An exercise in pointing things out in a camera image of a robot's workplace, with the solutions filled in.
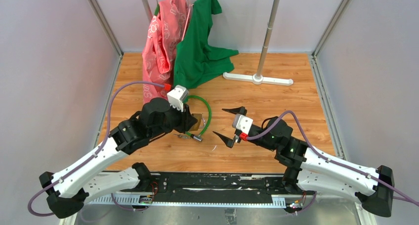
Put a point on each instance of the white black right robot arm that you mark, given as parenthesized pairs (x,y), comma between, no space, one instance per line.
(311,169)

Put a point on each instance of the brass padlock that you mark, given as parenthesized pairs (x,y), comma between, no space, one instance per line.
(200,124)

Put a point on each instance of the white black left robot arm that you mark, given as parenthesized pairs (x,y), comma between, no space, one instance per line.
(70,189)

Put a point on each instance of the white clothes rack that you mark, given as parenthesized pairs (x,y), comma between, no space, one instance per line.
(258,78)

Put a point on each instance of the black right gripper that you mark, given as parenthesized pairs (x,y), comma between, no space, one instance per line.
(228,141)

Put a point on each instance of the pink patterned garment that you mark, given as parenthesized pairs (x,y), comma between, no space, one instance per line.
(165,32)

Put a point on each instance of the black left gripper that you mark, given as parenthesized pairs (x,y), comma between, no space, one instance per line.
(187,119)

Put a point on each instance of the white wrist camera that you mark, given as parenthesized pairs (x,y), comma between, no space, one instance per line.
(177,96)
(242,123)

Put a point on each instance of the aluminium frame rail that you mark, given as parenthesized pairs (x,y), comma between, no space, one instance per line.
(128,208)

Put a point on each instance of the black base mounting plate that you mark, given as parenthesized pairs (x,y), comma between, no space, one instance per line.
(224,188)

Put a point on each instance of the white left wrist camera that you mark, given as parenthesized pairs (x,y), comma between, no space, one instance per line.
(177,96)

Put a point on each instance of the green t-shirt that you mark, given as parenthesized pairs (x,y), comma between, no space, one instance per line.
(198,62)

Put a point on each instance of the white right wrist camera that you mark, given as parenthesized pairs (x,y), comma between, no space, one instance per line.
(242,123)

